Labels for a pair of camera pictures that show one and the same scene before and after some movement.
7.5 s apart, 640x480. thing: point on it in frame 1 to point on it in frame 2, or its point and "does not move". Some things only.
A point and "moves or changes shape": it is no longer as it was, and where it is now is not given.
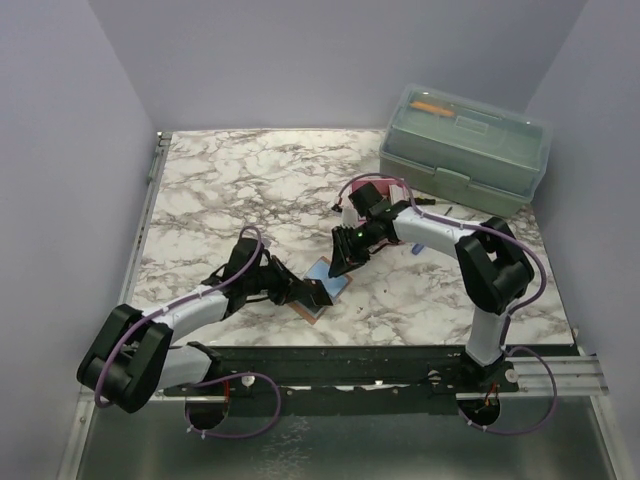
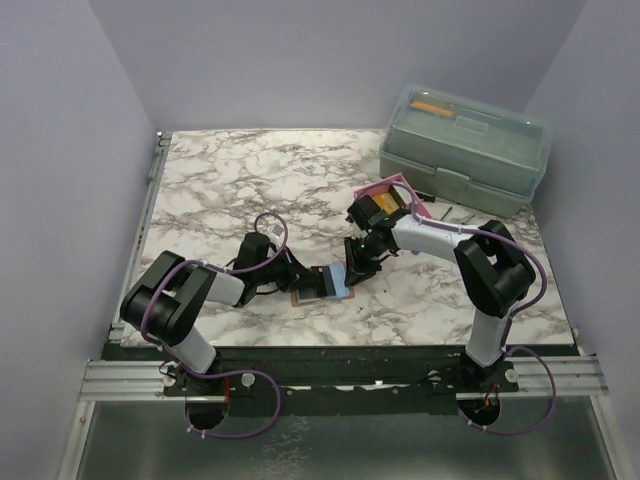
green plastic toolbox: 473,154 does not move
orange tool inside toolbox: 433,108 does not move
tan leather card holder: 333,287 moves or changes shape
